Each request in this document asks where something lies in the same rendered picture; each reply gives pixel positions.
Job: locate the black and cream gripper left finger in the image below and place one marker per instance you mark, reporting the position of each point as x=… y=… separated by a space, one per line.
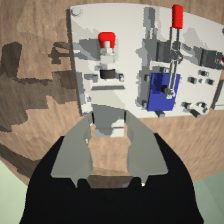
x=68 y=160

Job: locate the grey fixture plate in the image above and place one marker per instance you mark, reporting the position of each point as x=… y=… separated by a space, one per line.
x=139 y=27

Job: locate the blue flat plate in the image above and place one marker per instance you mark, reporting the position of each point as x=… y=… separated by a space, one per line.
x=155 y=97

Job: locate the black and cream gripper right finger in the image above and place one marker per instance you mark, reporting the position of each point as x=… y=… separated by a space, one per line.
x=154 y=161

